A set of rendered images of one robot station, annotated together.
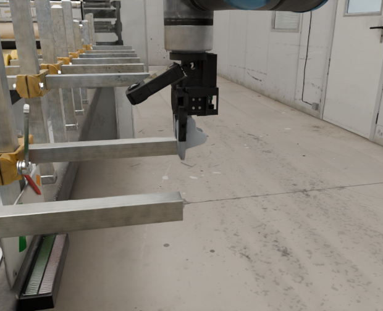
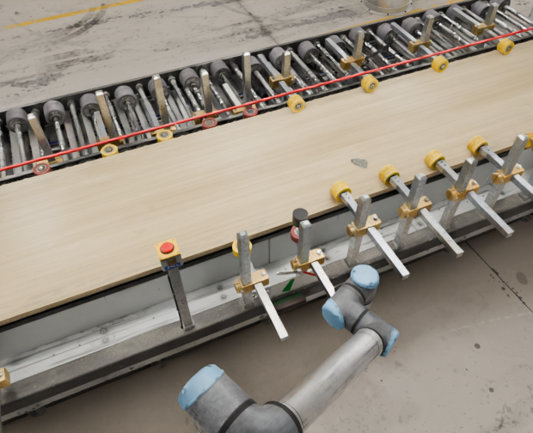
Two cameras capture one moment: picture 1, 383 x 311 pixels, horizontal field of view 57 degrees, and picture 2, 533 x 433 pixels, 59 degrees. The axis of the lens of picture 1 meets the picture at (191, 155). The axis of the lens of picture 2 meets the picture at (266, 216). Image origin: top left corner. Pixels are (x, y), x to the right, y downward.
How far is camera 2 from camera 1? 158 cm
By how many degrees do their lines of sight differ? 67
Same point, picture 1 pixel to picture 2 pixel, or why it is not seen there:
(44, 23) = (413, 188)
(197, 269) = (458, 381)
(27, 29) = (360, 212)
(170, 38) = not seen: hidden behind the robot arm
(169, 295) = (418, 366)
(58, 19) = (466, 168)
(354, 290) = not seen: outside the picture
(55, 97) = (403, 222)
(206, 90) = not seen: hidden behind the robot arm
